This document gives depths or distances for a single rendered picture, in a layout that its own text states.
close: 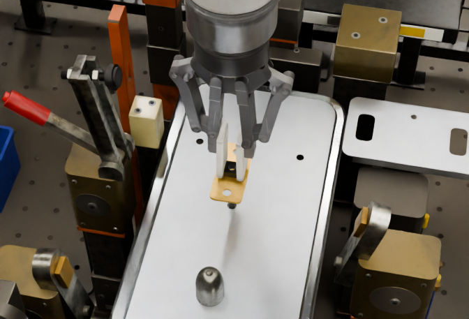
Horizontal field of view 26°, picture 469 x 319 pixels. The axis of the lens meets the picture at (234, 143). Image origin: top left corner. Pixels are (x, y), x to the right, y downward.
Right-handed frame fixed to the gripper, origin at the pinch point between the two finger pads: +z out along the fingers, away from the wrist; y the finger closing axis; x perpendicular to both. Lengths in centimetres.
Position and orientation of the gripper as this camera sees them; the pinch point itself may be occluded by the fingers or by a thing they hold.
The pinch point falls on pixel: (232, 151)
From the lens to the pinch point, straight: 115.5
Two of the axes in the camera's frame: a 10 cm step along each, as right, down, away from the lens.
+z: 0.0, 6.2, 7.9
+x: -2.0, 7.7, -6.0
